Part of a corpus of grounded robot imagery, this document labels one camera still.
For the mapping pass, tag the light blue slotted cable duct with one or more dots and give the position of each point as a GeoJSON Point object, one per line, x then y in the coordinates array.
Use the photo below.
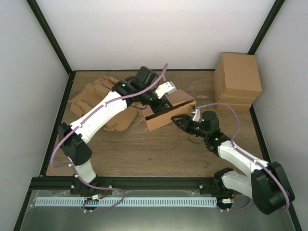
{"type": "Point", "coordinates": [133, 201]}

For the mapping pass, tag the bottom folded cardboard box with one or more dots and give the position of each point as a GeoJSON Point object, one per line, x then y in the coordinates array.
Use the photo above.
{"type": "Point", "coordinates": [239, 107]}

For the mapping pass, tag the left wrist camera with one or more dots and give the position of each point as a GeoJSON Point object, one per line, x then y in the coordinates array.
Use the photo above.
{"type": "Point", "coordinates": [165, 88]}

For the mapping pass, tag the top folded cardboard box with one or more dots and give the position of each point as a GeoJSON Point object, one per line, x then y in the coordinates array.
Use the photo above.
{"type": "Point", "coordinates": [238, 75]}

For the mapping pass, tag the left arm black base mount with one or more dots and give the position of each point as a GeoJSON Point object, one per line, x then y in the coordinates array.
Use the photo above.
{"type": "Point", "coordinates": [81, 189]}

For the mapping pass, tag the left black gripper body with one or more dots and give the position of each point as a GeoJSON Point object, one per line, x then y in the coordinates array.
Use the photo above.
{"type": "Point", "coordinates": [155, 107]}

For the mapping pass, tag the brown cardboard box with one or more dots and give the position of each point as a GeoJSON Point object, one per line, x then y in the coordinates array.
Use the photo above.
{"type": "Point", "coordinates": [182, 103]}

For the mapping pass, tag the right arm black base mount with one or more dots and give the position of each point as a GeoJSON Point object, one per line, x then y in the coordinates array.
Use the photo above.
{"type": "Point", "coordinates": [214, 186]}

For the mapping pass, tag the folded cardboard box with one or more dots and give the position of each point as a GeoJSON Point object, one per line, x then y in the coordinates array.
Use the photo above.
{"type": "Point", "coordinates": [239, 107]}
{"type": "Point", "coordinates": [230, 99]}
{"type": "Point", "coordinates": [238, 75]}

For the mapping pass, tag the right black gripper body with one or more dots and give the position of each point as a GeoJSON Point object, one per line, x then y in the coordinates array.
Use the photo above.
{"type": "Point", "coordinates": [196, 131]}

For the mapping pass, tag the stack of flat cardboard blanks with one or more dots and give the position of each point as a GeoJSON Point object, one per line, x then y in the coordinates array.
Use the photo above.
{"type": "Point", "coordinates": [95, 92]}

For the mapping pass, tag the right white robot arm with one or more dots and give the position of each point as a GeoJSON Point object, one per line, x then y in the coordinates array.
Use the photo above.
{"type": "Point", "coordinates": [266, 184]}

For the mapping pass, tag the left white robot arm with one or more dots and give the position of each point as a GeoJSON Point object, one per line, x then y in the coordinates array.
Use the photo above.
{"type": "Point", "coordinates": [146, 87]}

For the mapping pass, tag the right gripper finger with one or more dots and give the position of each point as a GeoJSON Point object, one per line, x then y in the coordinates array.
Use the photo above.
{"type": "Point", "coordinates": [181, 118]}
{"type": "Point", "coordinates": [181, 123]}

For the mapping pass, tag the middle folded cardboard box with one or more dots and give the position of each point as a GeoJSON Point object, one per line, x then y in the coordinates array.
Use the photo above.
{"type": "Point", "coordinates": [230, 99]}

